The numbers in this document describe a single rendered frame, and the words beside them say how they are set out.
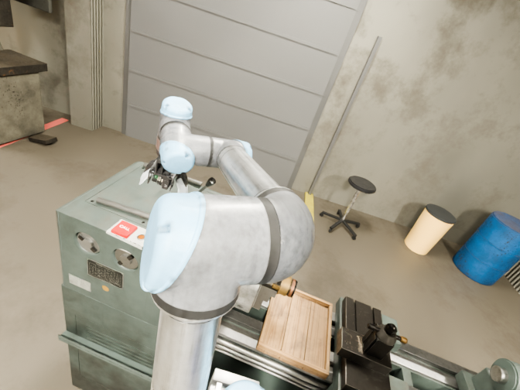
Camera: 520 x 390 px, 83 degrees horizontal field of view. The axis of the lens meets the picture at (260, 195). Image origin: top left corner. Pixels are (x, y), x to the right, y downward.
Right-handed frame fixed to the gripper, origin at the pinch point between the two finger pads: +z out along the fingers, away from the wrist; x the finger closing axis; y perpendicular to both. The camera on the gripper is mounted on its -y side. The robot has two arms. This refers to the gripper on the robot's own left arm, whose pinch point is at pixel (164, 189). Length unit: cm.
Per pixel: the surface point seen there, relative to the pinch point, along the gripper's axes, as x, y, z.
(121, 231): -8.4, 12.3, 13.1
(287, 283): 56, 6, 24
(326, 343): 83, 18, 40
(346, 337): 85, 19, 28
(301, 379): 79, 31, 55
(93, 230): -17.5, 12.6, 17.1
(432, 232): 282, -178, 126
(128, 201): -13.3, -4.3, 19.1
